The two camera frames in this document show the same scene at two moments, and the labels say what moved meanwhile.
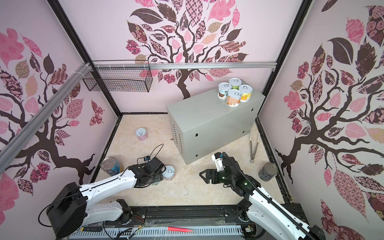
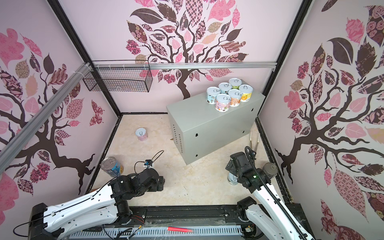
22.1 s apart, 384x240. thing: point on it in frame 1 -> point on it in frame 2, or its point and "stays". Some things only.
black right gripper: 214,172 -> 231,168
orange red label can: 233,97 stays
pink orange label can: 169,173 -> 222,102
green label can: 235,83 stays
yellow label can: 246,90 stays
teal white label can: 223,88 stays
